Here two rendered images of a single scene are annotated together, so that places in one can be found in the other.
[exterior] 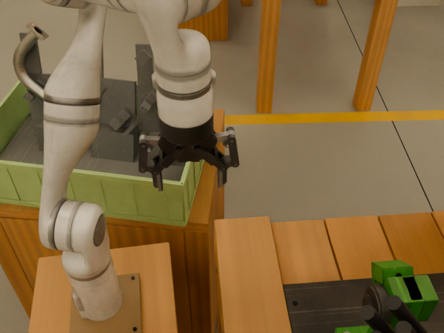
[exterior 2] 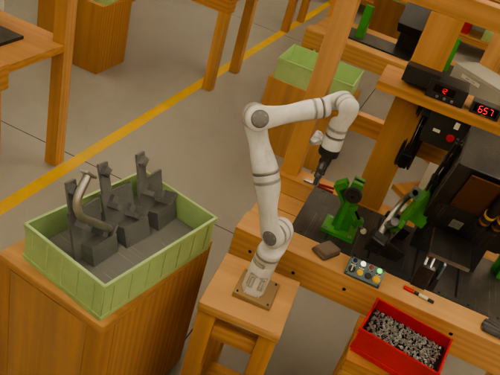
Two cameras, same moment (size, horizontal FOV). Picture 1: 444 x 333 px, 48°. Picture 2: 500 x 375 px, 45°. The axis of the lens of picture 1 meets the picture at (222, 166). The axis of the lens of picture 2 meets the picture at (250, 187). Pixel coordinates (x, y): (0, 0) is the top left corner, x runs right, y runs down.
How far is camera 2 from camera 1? 2.03 m
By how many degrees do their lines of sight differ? 57
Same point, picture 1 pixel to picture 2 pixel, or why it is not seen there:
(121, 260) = (226, 273)
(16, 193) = (130, 292)
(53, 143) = (277, 192)
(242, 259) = not seen: hidden behind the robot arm
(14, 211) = (128, 308)
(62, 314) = (246, 306)
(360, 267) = (292, 207)
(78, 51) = (267, 147)
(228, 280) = not seen: hidden behind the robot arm
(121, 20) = not seen: outside the picture
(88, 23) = (264, 134)
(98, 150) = (130, 241)
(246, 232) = (252, 222)
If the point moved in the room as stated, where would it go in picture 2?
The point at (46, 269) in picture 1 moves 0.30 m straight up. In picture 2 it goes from (210, 301) to (229, 239)
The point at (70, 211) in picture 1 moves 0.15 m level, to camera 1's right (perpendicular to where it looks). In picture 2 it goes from (282, 222) to (297, 204)
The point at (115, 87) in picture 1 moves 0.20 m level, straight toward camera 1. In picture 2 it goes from (120, 192) to (169, 208)
